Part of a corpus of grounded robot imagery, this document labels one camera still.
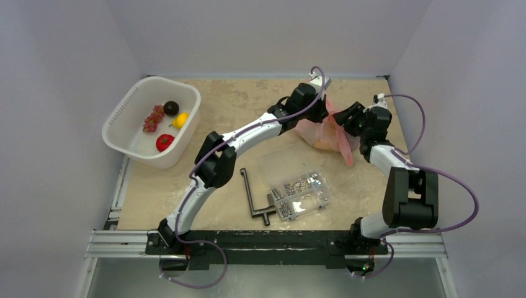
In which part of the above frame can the pink plastic bag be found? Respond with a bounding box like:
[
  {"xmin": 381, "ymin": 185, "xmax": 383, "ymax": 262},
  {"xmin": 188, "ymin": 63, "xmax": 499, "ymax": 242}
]
[{"xmin": 293, "ymin": 99, "xmax": 360, "ymax": 166}]

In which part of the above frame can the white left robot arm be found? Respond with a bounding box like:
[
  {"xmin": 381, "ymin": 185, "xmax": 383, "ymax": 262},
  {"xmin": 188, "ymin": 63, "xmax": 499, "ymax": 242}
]
[{"xmin": 158, "ymin": 78, "xmax": 329, "ymax": 254}]

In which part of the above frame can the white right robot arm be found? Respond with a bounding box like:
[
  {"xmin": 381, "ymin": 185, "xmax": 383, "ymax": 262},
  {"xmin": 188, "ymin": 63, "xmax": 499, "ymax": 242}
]
[{"xmin": 333, "ymin": 102, "xmax": 439, "ymax": 253}]

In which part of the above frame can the yellow fake lemon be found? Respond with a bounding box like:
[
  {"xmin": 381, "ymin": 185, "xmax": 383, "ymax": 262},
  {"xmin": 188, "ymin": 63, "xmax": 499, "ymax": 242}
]
[{"xmin": 169, "ymin": 112, "xmax": 189, "ymax": 130}]

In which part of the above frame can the dark brown fake fruit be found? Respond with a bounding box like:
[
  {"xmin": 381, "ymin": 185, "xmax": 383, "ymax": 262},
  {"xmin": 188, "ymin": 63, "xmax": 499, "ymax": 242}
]
[{"xmin": 163, "ymin": 101, "xmax": 180, "ymax": 117}]

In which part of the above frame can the red fake tomato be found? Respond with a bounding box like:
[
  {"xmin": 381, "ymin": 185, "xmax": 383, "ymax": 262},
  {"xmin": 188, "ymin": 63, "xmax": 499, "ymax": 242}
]
[{"xmin": 156, "ymin": 134, "xmax": 175, "ymax": 152}]

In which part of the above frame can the red fake grape bunch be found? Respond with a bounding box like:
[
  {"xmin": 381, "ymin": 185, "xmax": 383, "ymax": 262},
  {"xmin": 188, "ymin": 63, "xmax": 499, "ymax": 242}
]
[{"xmin": 143, "ymin": 105, "xmax": 164, "ymax": 133}]

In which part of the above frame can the clear plastic screw box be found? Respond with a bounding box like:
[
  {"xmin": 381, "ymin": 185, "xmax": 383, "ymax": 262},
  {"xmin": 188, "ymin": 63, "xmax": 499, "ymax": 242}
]
[{"xmin": 257, "ymin": 143, "xmax": 332, "ymax": 221}]

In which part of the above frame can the black metal crank tool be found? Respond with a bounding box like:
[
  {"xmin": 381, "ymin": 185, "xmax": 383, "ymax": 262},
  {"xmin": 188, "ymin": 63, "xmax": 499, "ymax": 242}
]
[{"xmin": 240, "ymin": 168, "xmax": 276, "ymax": 227}]

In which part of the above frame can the white plastic basket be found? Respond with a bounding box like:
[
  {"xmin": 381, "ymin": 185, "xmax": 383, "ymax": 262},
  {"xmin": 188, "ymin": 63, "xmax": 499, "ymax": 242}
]
[{"xmin": 102, "ymin": 76, "xmax": 201, "ymax": 169}]

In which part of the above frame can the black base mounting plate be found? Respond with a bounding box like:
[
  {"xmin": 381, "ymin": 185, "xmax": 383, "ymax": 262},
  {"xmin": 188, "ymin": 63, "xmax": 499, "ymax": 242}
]
[{"xmin": 145, "ymin": 230, "xmax": 388, "ymax": 271}]

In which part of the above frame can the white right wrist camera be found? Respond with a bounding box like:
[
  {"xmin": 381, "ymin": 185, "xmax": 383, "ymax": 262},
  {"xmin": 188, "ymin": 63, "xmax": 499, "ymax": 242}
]
[{"xmin": 366, "ymin": 93, "xmax": 388, "ymax": 110}]

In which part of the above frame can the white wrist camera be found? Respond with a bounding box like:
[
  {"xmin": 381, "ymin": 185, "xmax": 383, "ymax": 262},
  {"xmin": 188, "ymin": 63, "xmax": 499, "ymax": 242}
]
[
  {"xmin": 307, "ymin": 73, "xmax": 332, "ymax": 92},
  {"xmin": 366, "ymin": 93, "xmax": 388, "ymax": 110}
]

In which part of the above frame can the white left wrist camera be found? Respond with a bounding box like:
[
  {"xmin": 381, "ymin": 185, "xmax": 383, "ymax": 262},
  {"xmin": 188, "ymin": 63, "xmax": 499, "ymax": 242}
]
[{"xmin": 307, "ymin": 73, "xmax": 332, "ymax": 92}]

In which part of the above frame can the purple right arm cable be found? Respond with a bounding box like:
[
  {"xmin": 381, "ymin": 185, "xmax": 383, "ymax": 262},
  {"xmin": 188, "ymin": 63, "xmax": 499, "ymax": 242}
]
[{"xmin": 351, "ymin": 93, "xmax": 480, "ymax": 281}]

